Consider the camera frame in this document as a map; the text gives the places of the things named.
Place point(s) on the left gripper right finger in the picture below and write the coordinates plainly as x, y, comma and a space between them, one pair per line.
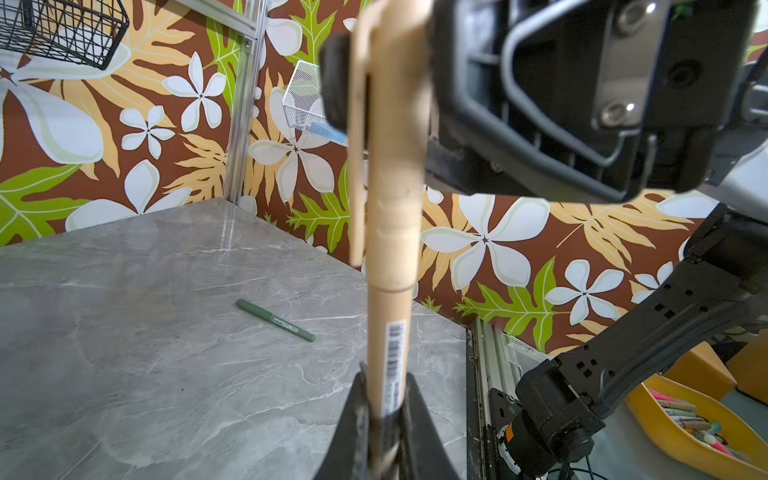
422, 455

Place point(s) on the black wire basket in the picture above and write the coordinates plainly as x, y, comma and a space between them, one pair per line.
78, 32

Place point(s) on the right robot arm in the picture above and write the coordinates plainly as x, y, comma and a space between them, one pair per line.
576, 226

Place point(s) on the white mesh basket right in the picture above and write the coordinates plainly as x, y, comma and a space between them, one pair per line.
303, 105

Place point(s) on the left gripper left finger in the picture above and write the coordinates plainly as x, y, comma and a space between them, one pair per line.
348, 452

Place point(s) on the yellow bin with markers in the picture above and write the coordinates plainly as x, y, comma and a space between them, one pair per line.
698, 430

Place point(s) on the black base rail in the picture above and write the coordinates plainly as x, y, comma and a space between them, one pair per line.
496, 362

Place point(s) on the beige pen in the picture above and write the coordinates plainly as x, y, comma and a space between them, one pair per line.
388, 324

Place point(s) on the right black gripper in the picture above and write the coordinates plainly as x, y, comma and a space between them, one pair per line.
590, 101

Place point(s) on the beige pen cap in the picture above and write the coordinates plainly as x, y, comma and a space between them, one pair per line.
388, 121

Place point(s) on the light green pen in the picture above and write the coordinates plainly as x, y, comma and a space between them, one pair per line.
273, 319

